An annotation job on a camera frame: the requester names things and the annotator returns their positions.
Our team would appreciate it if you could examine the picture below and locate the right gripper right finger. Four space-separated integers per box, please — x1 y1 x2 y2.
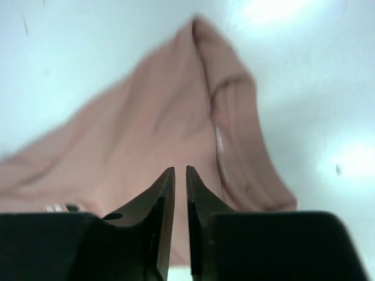
186 166 367 280

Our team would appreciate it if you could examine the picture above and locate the pink printed t shirt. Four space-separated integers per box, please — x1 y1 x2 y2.
1 17 297 266

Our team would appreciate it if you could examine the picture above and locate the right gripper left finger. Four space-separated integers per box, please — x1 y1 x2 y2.
1 167 175 280

